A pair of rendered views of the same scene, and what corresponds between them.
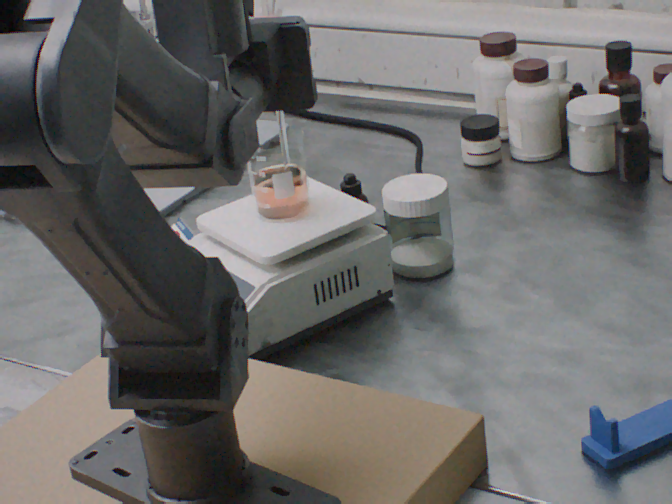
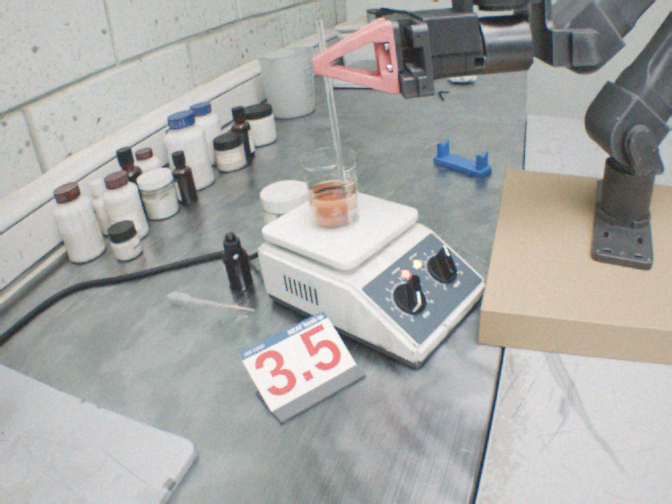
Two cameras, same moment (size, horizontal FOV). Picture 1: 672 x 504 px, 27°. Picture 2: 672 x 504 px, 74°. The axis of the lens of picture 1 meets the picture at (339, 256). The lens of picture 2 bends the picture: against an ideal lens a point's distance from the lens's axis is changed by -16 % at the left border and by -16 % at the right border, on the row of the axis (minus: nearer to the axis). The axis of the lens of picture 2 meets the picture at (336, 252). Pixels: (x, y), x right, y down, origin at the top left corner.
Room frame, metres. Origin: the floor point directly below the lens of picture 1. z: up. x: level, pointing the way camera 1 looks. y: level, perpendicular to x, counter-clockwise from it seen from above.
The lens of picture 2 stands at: (1.20, 0.50, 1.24)
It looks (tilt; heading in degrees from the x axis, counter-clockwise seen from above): 32 degrees down; 257
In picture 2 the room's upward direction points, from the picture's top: 7 degrees counter-clockwise
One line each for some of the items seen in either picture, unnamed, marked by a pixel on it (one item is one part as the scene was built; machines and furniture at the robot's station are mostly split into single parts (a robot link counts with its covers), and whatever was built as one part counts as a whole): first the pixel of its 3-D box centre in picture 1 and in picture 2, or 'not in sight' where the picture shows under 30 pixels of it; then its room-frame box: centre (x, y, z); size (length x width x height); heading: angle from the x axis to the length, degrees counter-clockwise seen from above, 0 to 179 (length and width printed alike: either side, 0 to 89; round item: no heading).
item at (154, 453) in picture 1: (191, 444); (626, 192); (0.76, 0.11, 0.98); 0.20 x 0.07 x 0.08; 46
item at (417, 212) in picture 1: (419, 227); (288, 219); (1.12, -0.07, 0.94); 0.06 x 0.06 x 0.08
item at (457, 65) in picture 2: (238, 79); (438, 49); (0.98, 0.06, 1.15); 0.10 x 0.07 x 0.07; 77
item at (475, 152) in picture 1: (480, 140); (124, 240); (1.34, -0.16, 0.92); 0.04 x 0.04 x 0.04
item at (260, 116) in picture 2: not in sight; (257, 124); (1.09, -0.52, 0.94); 0.07 x 0.07 x 0.07
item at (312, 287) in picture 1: (268, 273); (363, 267); (1.07, 0.06, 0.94); 0.22 x 0.13 x 0.08; 123
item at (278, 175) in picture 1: (275, 172); (329, 189); (1.09, 0.04, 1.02); 0.06 x 0.05 x 0.08; 38
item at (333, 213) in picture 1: (285, 218); (340, 223); (1.08, 0.04, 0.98); 0.12 x 0.12 x 0.01; 33
